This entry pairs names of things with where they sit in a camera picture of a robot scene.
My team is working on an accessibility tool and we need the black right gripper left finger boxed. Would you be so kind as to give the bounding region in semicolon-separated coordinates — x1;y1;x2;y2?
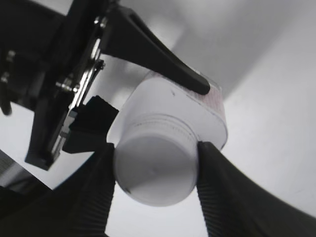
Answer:
0;144;115;237

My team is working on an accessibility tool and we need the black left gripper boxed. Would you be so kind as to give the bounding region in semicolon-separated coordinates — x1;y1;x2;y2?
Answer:
0;0;119;170

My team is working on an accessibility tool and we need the white strawberry yogurt bottle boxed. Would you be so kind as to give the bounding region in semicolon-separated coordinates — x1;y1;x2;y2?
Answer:
107;74;228;150

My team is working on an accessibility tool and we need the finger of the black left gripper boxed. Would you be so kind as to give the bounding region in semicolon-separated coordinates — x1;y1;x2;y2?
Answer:
101;5;210;95

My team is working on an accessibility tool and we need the white plastic bottle cap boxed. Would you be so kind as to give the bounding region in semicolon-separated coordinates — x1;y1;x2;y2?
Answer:
109;114;198;207

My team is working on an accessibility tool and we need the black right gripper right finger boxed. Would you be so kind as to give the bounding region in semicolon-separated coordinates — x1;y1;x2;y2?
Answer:
197;141;316;237

